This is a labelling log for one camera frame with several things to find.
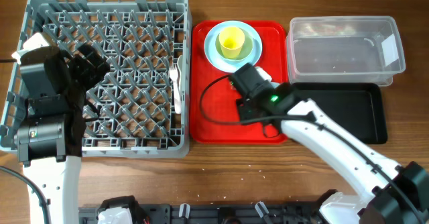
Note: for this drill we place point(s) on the white plastic fork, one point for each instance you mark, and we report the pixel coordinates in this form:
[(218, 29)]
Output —
[(174, 77)]

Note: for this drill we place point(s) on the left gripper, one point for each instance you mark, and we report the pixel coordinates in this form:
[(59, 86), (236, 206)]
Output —
[(92, 76)]

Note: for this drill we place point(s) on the white plastic spoon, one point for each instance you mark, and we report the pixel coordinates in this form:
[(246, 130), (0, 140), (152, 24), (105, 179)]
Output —
[(179, 64)]

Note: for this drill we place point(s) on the grey plastic dishwasher rack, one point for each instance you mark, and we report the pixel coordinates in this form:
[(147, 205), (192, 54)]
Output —
[(140, 39)]

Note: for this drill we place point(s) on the clear plastic waste bin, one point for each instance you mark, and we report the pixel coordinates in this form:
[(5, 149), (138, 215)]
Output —
[(344, 49)]

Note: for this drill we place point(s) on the yellow plastic cup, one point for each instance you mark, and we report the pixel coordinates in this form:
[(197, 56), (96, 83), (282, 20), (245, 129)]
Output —
[(231, 39)]

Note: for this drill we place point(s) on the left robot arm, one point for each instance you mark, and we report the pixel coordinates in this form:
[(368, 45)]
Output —
[(49, 139)]

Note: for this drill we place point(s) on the red plastic serving tray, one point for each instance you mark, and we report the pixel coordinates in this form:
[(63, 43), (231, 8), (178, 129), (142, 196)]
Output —
[(219, 101)]

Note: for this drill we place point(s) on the light green bowl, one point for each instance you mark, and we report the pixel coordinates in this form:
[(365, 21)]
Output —
[(245, 51)]

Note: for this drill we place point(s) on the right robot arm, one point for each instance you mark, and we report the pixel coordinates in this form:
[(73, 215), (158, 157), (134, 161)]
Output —
[(386, 192)]

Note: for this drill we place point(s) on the black plastic waste tray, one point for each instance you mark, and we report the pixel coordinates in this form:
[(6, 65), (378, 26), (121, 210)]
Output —
[(357, 107)]

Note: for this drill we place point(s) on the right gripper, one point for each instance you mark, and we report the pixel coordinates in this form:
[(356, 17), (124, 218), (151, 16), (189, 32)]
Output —
[(240, 107)]

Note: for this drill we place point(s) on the light blue plate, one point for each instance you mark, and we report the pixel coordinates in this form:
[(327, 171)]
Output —
[(215, 59)]

